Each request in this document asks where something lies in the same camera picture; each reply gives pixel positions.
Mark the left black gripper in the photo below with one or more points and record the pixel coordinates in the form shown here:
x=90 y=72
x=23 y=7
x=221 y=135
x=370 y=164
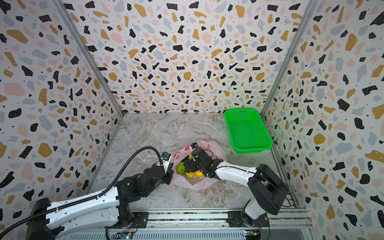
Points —
x=167 y=173

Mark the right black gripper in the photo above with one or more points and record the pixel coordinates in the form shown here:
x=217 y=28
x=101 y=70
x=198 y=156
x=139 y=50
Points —
x=197 y=160

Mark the pink plastic bag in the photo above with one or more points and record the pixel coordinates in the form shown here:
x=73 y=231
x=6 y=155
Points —
x=212 y=149

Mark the green plastic basket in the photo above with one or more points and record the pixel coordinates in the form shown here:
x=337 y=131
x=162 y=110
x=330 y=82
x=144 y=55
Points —
x=247 y=131

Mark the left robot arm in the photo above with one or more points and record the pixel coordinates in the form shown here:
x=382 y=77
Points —
x=105 y=208

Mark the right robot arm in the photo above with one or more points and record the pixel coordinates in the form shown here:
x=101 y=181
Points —
x=268 y=189

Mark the green fruit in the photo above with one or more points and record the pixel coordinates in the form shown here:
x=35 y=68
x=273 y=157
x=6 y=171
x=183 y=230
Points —
x=181 y=169

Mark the yellow lemon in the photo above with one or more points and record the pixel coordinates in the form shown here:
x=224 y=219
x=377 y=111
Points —
x=197 y=174

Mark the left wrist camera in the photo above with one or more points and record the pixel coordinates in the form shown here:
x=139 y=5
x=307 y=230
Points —
x=166 y=160

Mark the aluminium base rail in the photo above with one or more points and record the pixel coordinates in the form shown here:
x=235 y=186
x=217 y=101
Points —
x=205 y=224

